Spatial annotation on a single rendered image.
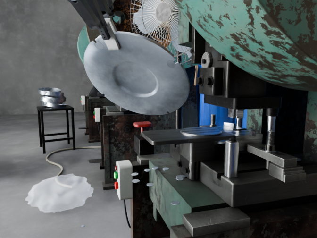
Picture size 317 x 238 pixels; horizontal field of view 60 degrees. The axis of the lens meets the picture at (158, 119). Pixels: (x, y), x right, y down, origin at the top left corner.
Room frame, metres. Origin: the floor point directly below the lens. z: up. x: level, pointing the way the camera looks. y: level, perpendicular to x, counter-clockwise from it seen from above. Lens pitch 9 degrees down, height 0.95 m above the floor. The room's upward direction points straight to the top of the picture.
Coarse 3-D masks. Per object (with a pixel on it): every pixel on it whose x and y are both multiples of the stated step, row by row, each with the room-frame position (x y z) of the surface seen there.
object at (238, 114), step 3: (228, 108) 0.87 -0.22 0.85; (228, 111) 0.87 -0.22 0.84; (231, 111) 0.85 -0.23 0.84; (234, 111) 0.84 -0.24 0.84; (237, 111) 0.83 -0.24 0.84; (240, 111) 0.84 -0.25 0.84; (243, 111) 0.84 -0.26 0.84; (228, 114) 0.86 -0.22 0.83; (231, 114) 0.85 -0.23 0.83; (234, 114) 0.84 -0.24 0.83; (237, 114) 0.83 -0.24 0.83; (240, 114) 0.84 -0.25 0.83; (243, 114) 0.84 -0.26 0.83; (231, 117) 0.85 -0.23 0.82; (234, 117) 0.84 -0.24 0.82; (237, 117) 0.83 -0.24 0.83; (240, 117) 0.84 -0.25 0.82
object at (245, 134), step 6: (222, 126) 0.92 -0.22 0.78; (228, 132) 0.82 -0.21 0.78; (234, 132) 0.82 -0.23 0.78; (240, 132) 0.82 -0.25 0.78; (246, 132) 0.82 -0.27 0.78; (240, 138) 0.78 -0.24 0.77; (246, 138) 0.79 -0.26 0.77; (252, 138) 0.79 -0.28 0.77; (258, 138) 0.80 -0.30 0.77; (222, 144) 0.85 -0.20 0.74; (240, 144) 0.78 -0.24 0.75; (246, 144) 0.79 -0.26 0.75; (240, 150) 0.78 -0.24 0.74
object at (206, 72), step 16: (208, 48) 0.88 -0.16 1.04; (208, 64) 0.85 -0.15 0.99; (224, 64) 0.79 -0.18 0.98; (208, 80) 0.79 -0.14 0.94; (224, 80) 0.78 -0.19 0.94; (240, 80) 0.78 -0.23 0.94; (256, 80) 0.79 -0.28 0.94; (224, 96) 0.78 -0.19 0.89; (240, 96) 0.78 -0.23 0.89; (256, 96) 0.79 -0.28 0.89
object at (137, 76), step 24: (96, 48) 0.69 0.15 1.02; (120, 48) 0.66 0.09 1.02; (144, 48) 0.64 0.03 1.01; (96, 72) 0.75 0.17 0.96; (120, 72) 0.73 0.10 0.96; (144, 72) 0.71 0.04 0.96; (168, 72) 0.67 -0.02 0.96; (120, 96) 0.80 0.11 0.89; (144, 96) 0.77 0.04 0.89; (168, 96) 0.73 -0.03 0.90
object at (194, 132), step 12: (144, 132) 0.82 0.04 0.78; (156, 132) 0.82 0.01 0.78; (168, 132) 0.82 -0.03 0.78; (180, 132) 0.82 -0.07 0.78; (192, 132) 0.80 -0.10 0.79; (204, 132) 0.80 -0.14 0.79; (216, 132) 0.80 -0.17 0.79; (156, 144) 0.71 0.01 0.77; (180, 144) 0.84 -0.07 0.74; (192, 144) 0.76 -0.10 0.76; (204, 144) 0.77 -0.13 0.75; (180, 156) 0.84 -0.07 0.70; (192, 156) 0.76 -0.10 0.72; (204, 156) 0.77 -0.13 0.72; (180, 168) 0.84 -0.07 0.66; (192, 168) 0.76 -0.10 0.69
